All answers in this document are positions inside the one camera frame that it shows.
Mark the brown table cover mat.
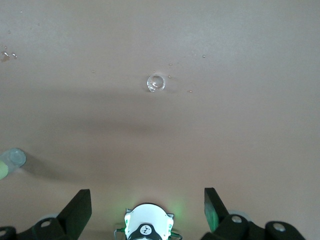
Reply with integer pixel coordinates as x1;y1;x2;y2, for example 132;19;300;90
0;0;320;240

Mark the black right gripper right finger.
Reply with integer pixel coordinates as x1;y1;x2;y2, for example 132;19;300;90
203;187;307;240

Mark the green sleeved shaker bottle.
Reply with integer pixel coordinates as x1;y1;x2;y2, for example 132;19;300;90
0;147;27;181

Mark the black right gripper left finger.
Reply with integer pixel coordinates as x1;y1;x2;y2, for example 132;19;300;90
0;189;92;240

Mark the small clear glass beaker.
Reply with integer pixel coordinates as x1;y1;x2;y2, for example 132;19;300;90
146;73;167;94

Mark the brown liquid spill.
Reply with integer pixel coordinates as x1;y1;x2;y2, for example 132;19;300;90
0;50;19;63

